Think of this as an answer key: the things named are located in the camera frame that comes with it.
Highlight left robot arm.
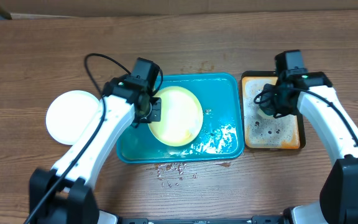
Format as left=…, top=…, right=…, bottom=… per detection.
left=25, top=58, right=163, bottom=224

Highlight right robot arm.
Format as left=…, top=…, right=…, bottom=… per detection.
left=254, top=50, right=358, bottom=223

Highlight green and yellow sponge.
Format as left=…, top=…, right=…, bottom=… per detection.
left=257, top=109, right=274, bottom=119

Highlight teal plastic serving tray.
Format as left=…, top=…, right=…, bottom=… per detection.
left=116, top=73, right=245, bottom=164

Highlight white plate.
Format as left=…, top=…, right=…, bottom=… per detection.
left=45, top=90, right=99, bottom=145

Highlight yellow-green plate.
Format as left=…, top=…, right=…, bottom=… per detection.
left=149, top=86, right=203, bottom=147

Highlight black tray with soapy water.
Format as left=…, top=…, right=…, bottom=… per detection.
left=241, top=71, right=306, bottom=149

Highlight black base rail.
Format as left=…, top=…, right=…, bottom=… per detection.
left=117, top=215, right=290, bottom=224

